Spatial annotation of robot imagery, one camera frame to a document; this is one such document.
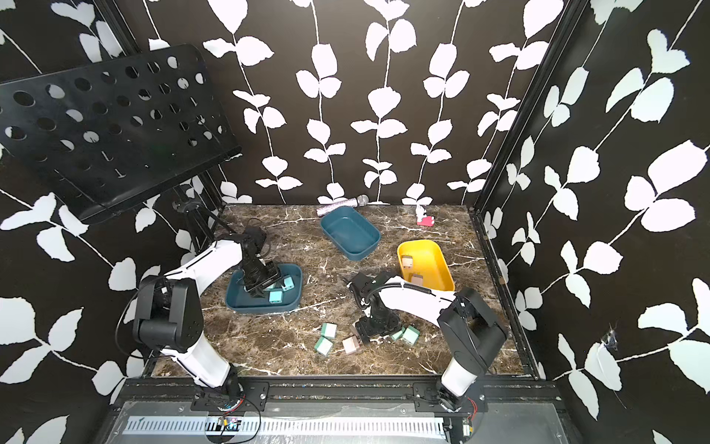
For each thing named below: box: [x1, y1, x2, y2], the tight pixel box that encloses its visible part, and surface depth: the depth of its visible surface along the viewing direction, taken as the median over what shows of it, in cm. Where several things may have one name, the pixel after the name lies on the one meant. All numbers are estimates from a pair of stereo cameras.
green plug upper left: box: [320, 322, 338, 339], surface depth 86 cm
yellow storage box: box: [397, 239, 456, 292], surface depth 103 cm
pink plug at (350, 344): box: [342, 335, 361, 355], surface depth 83 cm
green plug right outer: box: [403, 325, 420, 345], surface depth 85 cm
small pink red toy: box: [416, 215, 436, 227], surface depth 117 cm
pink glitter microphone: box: [316, 194, 370, 217], surface depth 121 cm
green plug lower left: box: [314, 335, 333, 358], surface depth 83 cm
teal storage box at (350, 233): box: [319, 205, 382, 261], surface depth 115 cm
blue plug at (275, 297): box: [269, 291, 283, 304], surface depth 92 cm
